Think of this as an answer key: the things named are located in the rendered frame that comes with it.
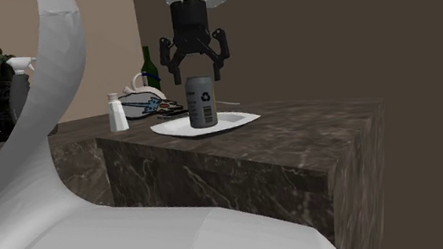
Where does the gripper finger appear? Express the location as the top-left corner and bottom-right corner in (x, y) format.
(197, 27), (235, 84)
(156, 34), (190, 88)

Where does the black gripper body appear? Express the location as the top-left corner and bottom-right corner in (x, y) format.
(166, 0), (217, 59)

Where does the dark green glass bottle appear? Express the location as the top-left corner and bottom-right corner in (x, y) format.
(137, 43), (163, 94)

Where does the white teapot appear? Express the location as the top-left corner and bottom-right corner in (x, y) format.
(120, 69), (168, 108)

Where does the grey drink can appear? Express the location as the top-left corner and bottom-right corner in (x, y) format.
(183, 73), (220, 131)

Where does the black flat phone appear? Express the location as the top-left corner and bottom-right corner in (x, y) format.
(156, 108), (191, 121)

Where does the white square plate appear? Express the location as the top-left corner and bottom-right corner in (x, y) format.
(148, 106), (264, 144)

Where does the white salt shaker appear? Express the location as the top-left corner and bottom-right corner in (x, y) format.
(105, 91), (131, 134)

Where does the grey spray bottle white head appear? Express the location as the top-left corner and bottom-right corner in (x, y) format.
(3, 53), (46, 126)

